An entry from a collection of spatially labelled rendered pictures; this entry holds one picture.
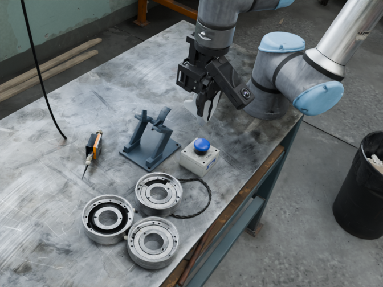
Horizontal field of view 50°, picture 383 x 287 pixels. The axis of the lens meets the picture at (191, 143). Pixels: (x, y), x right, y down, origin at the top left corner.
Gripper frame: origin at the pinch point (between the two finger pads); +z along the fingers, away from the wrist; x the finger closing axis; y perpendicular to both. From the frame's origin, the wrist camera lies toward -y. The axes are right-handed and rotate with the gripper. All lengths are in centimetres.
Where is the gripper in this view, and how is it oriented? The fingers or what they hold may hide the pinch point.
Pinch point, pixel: (206, 122)
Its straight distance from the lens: 93.8
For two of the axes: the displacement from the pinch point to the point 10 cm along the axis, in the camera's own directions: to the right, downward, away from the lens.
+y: -8.0, -4.8, 3.5
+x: -5.9, 5.0, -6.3
